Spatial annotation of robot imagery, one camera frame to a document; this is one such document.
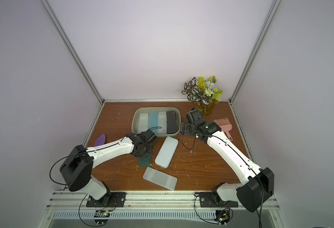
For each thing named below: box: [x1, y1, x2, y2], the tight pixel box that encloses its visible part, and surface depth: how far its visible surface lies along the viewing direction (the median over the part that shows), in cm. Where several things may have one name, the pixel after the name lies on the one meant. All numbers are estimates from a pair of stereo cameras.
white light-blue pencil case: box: [154, 136, 179, 169], surface depth 91 cm
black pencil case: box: [166, 110, 177, 134], surface depth 106 cm
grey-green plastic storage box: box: [130, 106, 182, 138], surface depth 108 cm
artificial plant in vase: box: [181, 75, 223, 116], surface depth 95 cm
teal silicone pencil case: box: [148, 112, 159, 135], surface depth 109 cm
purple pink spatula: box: [93, 133, 106, 147], surface depth 99 cm
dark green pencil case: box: [138, 156, 151, 167], surface depth 85 cm
